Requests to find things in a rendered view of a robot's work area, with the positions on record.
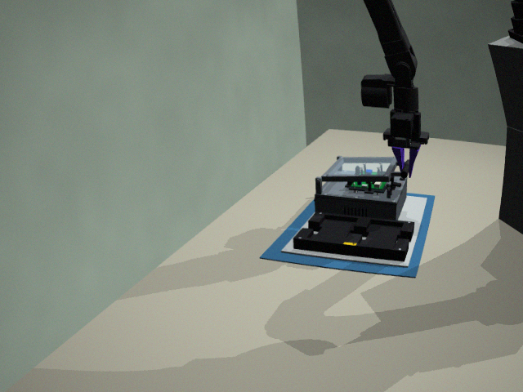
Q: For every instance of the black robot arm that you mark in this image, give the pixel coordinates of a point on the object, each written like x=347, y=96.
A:
x=376, y=89

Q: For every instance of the green circuit board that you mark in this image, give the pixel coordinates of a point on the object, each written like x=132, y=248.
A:
x=375, y=185

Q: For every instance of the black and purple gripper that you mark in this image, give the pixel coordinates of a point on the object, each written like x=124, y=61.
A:
x=413, y=149

